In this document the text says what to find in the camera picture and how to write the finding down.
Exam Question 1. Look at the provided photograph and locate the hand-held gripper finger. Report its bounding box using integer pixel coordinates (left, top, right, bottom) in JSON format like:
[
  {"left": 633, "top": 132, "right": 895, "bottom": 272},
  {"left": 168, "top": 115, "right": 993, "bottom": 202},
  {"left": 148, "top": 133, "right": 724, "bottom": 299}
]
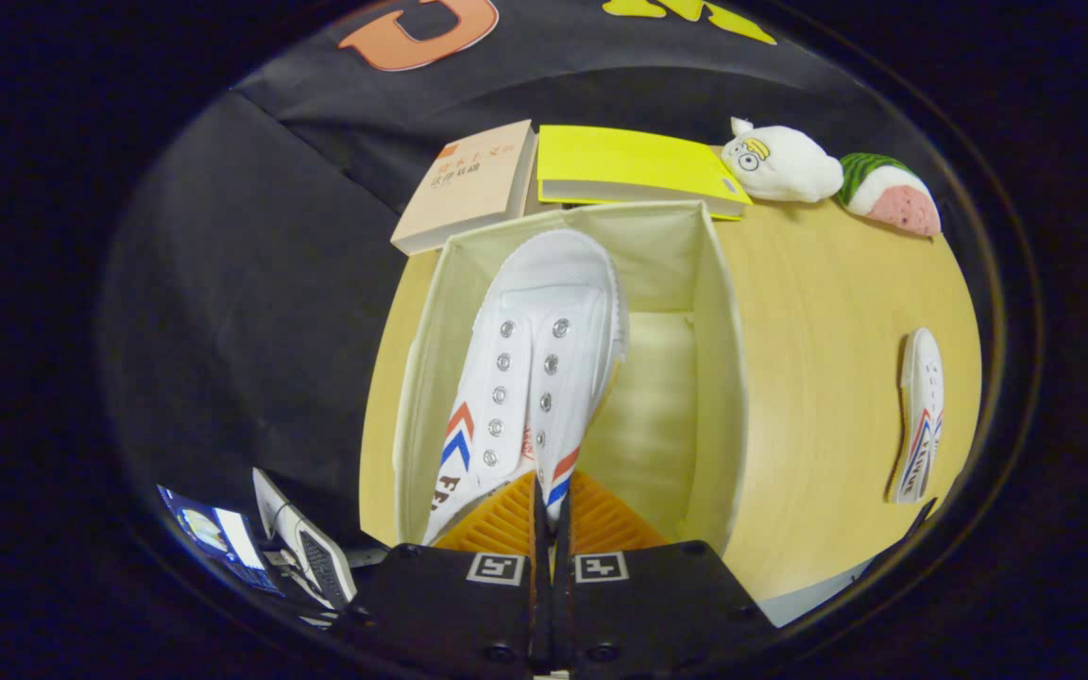
[
  {"left": 552, "top": 469, "right": 776, "bottom": 676},
  {"left": 331, "top": 469, "right": 545, "bottom": 676}
]

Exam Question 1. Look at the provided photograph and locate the white laptop with lit screen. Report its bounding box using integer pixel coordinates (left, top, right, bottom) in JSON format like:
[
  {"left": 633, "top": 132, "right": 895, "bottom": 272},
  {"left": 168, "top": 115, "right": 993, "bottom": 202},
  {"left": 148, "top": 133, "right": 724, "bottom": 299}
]
[{"left": 157, "top": 467, "right": 358, "bottom": 610}]

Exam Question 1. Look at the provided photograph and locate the tan book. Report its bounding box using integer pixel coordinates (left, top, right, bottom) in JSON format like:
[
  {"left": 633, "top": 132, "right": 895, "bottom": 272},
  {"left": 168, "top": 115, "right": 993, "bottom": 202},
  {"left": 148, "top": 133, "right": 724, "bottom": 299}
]
[{"left": 390, "top": 119, "right": 537, "bottom": 257}]

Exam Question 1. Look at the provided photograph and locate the watermelon slice plush toy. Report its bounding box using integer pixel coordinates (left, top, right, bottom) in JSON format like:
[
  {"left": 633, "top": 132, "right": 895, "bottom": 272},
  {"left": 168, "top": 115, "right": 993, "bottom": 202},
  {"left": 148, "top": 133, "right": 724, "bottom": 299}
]
[{"left": 837, "top": 152, "right": 942, "bottom": 237}]

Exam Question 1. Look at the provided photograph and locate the grey-green fabric storage box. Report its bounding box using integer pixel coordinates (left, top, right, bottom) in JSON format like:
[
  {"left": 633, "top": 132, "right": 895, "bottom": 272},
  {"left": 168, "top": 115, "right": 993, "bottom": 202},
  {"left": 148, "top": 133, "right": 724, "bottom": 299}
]
[{"left": 393, "top": 200, "right": 751, "bottom": 558}]

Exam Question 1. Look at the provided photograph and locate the yellow book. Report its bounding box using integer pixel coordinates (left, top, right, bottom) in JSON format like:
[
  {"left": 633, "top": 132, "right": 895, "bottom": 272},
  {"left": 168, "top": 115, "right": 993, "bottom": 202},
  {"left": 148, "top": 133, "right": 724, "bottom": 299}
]
[{"left": 536, "top": 124, "right": 753, "bottom": 222}]

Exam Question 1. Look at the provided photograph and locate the white plush toy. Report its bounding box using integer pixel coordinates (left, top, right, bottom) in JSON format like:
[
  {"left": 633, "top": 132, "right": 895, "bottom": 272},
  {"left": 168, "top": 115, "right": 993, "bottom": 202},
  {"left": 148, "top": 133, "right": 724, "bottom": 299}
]
[{"left": 721, "top": 116, "right": 844, "bottom": 204}]

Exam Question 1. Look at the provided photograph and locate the small black object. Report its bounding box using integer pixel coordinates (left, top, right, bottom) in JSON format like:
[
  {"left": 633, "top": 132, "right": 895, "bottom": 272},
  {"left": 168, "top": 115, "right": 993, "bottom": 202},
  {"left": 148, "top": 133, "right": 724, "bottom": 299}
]
[{"left": 901, "top": 498, "right": 938, "bottom": 547}]

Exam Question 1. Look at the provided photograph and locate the white canvas shoe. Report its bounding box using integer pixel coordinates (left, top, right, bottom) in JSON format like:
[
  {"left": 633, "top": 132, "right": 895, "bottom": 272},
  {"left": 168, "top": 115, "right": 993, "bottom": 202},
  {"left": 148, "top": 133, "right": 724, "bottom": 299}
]
[
  {"left": 889, "top": 327, "right": 945, "bottom": 504},
  {"left": 421, "top": 229, "right": 630, "bottom": 547}
]

